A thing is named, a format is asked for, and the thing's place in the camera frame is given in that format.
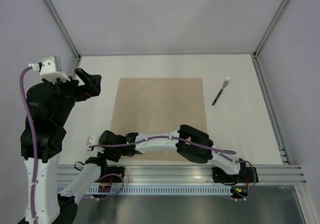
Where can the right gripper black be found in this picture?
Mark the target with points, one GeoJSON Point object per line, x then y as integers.
{"type": "Point", "coordinates": [114, 159]}

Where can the left aluminium frame post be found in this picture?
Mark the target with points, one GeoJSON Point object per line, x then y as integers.
{"type": "Point", "coordinates": [57, 19]}

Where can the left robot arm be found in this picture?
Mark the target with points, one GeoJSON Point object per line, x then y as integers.
{"type": "Point", "coordinates": [48, 106]}

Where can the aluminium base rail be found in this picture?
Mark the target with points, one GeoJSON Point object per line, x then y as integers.
{"type": "Point", "coordinates": [272, 175]}

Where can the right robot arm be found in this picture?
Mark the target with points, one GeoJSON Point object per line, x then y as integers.
{"type": "Point", "coordinates": [189, 142]}

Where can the right aluminium frame post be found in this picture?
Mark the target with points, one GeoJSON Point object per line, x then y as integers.
{"type": "Point", "coordinates": [271, 26]}

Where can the silver fork black handle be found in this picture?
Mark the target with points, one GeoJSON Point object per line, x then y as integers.
{"type": "Point", "coordinates": [224, 85]}

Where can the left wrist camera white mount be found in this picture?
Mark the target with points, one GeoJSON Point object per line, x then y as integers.
{"type": "Point", "coordinates": [50, 68]}

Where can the right aluminium side rail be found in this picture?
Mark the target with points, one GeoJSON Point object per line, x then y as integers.
{"type": "Point", "coordinates": [270, 109]}

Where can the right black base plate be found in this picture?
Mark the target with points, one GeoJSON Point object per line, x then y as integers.
{"type": "Point", "coordinates": [246, 175]}

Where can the back aluminium frame bar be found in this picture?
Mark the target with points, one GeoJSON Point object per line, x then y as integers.
{"type": "Point", "coordinates": [170, 53]}

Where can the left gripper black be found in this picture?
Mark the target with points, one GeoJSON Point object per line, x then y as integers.
{"type": "Point", "coordinates": [93, 81]}

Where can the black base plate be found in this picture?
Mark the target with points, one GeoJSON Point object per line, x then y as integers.
{"type": "Point", "coordinates": [246, 175]}
{"type": "Point", "coordinates": [112, 178]}

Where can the beige cloth napkin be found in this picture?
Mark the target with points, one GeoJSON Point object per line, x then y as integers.
{"type": "Point", "coordinates": [158, 105]}

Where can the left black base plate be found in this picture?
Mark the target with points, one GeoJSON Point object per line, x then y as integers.
{"type": "Point", "coordinates": [112, 178]}

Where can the white slotted cable duct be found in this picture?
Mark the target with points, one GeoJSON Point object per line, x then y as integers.
{"type": "Point", "coordinates": [161, 190]}

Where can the aluminium frame post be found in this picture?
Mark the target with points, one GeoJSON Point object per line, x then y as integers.
{"type": "Point", "coordinates": [271, 26]}
{"type": "Point", "coordinates": [57, 19]}

